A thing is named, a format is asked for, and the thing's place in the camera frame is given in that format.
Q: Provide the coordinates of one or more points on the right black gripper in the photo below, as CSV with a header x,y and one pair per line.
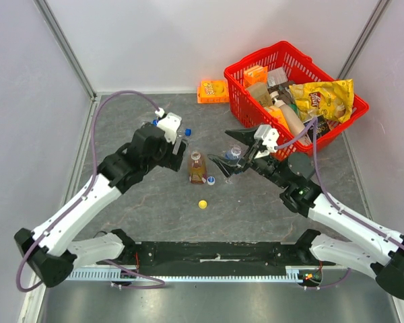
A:
x,y
248,155

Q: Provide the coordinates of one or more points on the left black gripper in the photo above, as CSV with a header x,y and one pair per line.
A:
x,y
174,161

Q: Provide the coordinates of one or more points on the blue Pocari Sweat bottle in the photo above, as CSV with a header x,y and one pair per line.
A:
x,y
234,152

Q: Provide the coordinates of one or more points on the brown tea bottle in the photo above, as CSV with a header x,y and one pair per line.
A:
x,y
197,168

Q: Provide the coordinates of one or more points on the white blue bottle cap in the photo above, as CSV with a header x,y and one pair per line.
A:
x,y
211,180

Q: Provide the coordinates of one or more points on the clear plastic bottle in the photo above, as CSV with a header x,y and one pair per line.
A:
x,y
180,132

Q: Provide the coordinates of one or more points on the yellow tea bottle cap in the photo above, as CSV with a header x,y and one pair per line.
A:
x,y
202,204

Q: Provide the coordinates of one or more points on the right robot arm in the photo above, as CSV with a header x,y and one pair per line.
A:
x,y
372,249

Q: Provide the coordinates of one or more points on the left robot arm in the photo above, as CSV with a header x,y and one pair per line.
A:
x,y
50,249

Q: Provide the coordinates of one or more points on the beige bottle in basket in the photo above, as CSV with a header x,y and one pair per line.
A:
x,y
295,125

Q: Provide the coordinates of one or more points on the orange snack box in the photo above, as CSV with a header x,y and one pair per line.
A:
x,y
213,92

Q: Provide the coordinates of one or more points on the red plastic shopping basket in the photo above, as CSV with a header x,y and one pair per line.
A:
x,y
299,68

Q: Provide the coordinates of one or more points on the orange box in basket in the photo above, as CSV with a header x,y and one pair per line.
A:
x,y
254,75

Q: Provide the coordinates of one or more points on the clear plastic packet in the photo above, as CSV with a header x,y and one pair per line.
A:
x,y
276,77

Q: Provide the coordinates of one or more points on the black snack packet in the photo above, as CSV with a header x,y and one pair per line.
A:
x,y
323,127

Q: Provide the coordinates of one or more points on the yellow Lays chips bag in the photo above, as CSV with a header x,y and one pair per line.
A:
x,y
333,100

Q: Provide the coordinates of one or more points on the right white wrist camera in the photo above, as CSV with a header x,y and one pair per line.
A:
x,y
267,137

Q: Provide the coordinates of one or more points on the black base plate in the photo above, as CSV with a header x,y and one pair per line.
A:
x,y
216,258

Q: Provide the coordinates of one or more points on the white cable duct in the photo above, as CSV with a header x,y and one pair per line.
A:
x,y
114,274

